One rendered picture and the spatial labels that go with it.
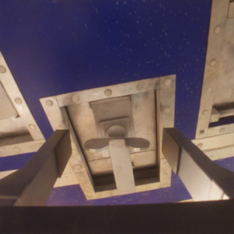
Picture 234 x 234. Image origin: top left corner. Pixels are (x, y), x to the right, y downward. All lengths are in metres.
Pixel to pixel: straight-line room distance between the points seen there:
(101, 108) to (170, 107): 0.07
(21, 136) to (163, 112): 0.16
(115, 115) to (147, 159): 0.09
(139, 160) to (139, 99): 0.10
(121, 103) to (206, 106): 0.09
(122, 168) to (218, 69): 0.15
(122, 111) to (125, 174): 0.08
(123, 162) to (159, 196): 0.12
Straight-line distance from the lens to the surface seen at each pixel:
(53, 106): 0.16
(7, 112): 0.20
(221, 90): 0.21
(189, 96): 0.18
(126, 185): 0.21
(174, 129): 0.16
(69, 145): 0.16
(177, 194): 0.30
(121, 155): 0.19
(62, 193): 0.27
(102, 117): 0.18
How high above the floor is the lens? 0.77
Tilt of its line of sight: 1 degrees up
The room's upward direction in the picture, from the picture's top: 100 degrees counter-clockwise
